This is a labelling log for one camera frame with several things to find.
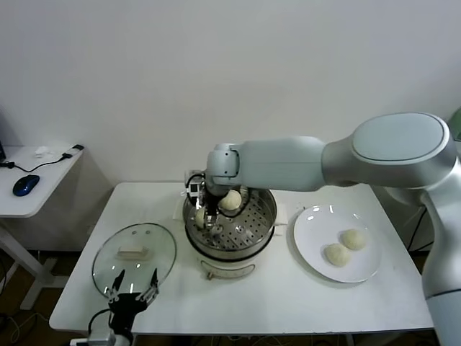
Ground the blue computer mouse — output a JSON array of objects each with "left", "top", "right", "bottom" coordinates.
[{"left": 12, "top": 174, "right": 40, "bottom": 198}]

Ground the black cable with usb adapter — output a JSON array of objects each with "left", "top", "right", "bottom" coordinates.
[{"left": 0, "top": 145, "right": 84, "bottom": 174}]

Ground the black floor stand base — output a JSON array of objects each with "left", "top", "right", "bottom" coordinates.
[{"left": 409, "top": 248, "right": 433, "bottom": 277}]

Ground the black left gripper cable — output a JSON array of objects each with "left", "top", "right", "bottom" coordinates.
[{"left": 87, "top": 308, "right": 111, "bottom": 334}]

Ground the white side table with mouse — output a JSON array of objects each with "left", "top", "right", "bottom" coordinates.
[{"left": 0, "top": 146, "right": 84, "bottom": 311}]

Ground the black power adapter cable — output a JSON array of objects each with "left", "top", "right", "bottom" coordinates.
[{"left": 408, "top": 205, "right": 428, "bottom": 253}]

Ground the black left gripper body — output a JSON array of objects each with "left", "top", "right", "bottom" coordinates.
[{"left": 107, "top": 292, "right": 149, "bottom": 331}]

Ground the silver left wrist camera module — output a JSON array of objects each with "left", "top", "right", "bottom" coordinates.
[{"left": 70, "top": 326, "right": 116, "bottom": 346}]

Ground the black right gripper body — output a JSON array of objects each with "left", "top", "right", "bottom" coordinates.
[{"left": 200, "top": 185, "right": 221, "bottom": 217}]

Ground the glass pot lid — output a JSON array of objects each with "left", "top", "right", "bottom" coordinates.
[{"left": 91, "top": 223, "right": 177, "bottom": 298}]

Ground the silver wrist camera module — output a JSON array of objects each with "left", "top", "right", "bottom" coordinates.
[
  {"left": 70, "top": 326, "right": 116, "bottom": 346},
  {"left": 184, "top": 169, "right": 205, "bottom": 198}
]

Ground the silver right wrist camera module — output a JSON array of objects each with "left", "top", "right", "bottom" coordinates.
[{"left": 184, "top": 169, "right": 205, "bottom": 198}]

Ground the stainless steel steamer basket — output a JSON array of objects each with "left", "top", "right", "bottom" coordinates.
[{"left": 174, "top": 185, "right": 288, "bottom": 253}]

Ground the white electric pot base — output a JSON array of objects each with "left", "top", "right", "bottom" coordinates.
[{"left": 185, "top": 225, "right": 285, "bottom": 281}]

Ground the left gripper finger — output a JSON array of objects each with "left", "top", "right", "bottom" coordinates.
[
  {"left": 105, "top": 268, "right": 125, "bottom": 302},
  {"left": 135, "top": 267, "right": 160, "bottom": 302}
]

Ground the white round plate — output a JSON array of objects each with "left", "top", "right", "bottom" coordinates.
[{"left": 293, "top": 204, "right": 382, "bottom": 283}]

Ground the white steamed baozi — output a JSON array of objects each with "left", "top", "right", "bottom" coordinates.
[
  {"left": 192, "top": 208, "right": 209, "bottom": 231},
  {"left": 218, "top": 190, "right": 243, "bottom": 213},
  {"left": 323, "top": 243, "right": 352, "bottom": 267},
  {"left": 340, "top": 229, "right": 368, "bottom": 251}
]

